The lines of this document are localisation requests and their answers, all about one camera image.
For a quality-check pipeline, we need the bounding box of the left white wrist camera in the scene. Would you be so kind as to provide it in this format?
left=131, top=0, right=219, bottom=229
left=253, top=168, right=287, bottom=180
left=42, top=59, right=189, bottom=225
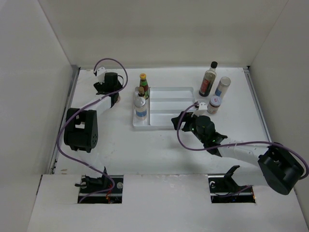
left=94, top=67, right=107, bottom=84

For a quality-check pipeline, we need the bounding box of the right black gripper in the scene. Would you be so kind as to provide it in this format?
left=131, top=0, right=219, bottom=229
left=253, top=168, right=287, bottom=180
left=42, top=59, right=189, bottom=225
left=171, top=110, right=206, bottom=144

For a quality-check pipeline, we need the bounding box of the red sauce bottle yellow cap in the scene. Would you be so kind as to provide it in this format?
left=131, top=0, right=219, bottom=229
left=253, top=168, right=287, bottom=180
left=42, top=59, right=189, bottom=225
left=140, top=73, right=149, bottom=99

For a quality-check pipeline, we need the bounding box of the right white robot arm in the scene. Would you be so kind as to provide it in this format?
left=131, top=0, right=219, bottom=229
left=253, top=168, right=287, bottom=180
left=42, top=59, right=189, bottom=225
left=171, top=111, right=309, bottom=195

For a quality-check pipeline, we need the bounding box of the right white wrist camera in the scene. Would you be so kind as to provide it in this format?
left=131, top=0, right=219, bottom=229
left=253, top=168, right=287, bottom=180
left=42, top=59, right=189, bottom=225
left=193, top=102, right=207, bottom=116

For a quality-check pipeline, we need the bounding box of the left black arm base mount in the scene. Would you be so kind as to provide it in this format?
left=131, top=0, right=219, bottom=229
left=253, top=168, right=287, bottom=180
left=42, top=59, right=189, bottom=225
left=75, top=175, right=124, bottom=204

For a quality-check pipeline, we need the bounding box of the small dark bottle gold cap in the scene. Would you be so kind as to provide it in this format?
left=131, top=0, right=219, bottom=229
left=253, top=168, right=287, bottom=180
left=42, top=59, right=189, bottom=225
left=138, top=87, right=146, bottom=99

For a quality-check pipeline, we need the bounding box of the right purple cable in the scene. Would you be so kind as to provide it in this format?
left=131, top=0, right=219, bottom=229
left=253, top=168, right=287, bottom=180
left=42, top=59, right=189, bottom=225
left=176, top=102, right=309, bottom=181

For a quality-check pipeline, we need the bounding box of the white powder shaker blue label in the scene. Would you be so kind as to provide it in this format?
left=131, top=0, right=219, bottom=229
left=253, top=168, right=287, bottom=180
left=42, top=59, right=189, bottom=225
left=214, top=76, right=231, bottom=99

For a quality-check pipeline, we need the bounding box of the brown spice jar white lid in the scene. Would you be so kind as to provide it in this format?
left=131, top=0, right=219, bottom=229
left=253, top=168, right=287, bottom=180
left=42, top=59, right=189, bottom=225
left=207, top=95, right=222, bottom=114

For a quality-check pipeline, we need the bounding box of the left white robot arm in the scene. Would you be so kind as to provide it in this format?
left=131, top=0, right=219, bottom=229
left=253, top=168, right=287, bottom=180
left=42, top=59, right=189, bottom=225
left=64, top=72, right=124, bottom=153

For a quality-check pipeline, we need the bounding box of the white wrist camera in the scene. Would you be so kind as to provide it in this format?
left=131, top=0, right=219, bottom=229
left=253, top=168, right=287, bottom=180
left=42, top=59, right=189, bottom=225
left=193, top=102, right=207, bottom=116
left=94, top=67, right=107, bottom=84

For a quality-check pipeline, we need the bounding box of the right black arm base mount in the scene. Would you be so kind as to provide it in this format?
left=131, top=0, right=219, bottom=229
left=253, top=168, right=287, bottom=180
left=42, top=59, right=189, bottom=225
left=208, top=165, right=255, bottom=203

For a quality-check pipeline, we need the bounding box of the tall dark soy sauce bottle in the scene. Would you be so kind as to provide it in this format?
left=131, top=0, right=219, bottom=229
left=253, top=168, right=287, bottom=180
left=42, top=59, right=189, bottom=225
left=199, top=61, right=218, bottom=97

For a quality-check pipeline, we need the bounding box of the white powder shaker silver lid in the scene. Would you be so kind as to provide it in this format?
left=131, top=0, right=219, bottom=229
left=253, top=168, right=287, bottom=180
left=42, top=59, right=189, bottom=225
left=134, top=97, right=147, bottom=120

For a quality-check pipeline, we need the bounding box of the white divided organizer tray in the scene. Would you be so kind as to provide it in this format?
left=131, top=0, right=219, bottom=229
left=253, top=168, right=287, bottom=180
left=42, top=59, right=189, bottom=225
left=132, top=87, right=196, bottom=131

